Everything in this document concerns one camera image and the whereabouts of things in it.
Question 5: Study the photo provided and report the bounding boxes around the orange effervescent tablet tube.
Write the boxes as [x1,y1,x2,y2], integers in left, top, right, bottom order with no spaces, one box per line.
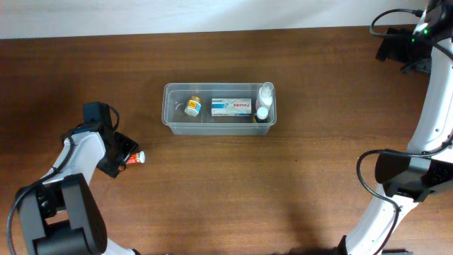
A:
[126,151,146,165]

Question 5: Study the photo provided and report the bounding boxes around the gold-lidded small jar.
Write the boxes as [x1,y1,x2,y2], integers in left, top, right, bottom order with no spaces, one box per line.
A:
[185,96,202,117]

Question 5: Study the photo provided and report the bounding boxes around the white Panadol medicine box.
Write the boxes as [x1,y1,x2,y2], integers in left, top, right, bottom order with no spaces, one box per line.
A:
[211,98,252,117]

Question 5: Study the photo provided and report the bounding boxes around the dark bottle with white cap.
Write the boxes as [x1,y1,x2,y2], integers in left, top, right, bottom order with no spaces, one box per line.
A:
[253,107,269,123]

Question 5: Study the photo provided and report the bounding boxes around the white spray bottle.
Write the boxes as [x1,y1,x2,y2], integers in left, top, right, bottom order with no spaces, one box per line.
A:
[256,82,274,110]

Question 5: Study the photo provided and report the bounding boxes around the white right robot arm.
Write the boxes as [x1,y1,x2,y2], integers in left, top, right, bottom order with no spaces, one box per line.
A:
[338,27,452,254]

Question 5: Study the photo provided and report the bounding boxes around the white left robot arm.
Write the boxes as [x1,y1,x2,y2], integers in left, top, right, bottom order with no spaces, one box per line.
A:
[6,102,138,255]

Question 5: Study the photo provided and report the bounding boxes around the clear plastic container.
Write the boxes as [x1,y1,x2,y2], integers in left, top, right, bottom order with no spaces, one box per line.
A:
[162,82,277,135]

